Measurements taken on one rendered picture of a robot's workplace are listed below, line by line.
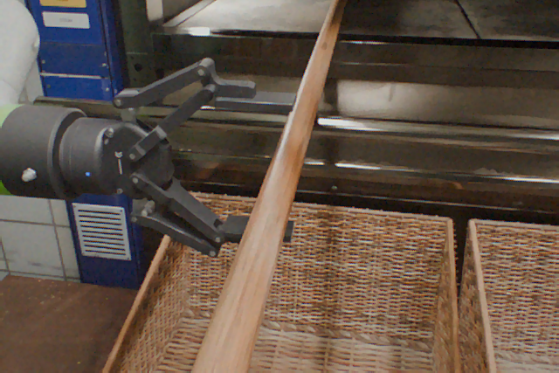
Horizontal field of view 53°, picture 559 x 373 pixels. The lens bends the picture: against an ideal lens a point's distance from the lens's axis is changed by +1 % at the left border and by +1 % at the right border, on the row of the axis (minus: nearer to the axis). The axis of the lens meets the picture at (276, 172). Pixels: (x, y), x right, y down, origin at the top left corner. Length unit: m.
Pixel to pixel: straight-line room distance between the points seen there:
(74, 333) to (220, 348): 1.01
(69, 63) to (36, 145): 0.64
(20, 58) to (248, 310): 0.42
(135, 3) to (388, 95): 0.51
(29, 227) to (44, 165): 0.92
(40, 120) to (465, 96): 0.78
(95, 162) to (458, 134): 0.41
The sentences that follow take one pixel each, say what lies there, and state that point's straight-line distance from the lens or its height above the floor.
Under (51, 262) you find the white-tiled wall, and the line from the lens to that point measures 1.50.
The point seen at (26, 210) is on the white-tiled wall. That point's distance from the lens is 1.45.
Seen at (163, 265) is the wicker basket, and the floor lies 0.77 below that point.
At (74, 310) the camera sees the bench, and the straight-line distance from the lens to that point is 1.37.
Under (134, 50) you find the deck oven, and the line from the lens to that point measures 1.15.
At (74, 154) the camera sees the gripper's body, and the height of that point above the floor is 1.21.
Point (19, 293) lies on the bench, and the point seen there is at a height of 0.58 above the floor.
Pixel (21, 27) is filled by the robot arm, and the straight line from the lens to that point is 0.68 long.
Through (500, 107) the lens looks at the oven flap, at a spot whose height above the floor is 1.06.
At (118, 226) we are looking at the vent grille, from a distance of 1.31.
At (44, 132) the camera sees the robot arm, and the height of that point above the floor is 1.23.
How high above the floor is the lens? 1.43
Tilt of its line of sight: 27 degrees down
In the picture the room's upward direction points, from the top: straight up
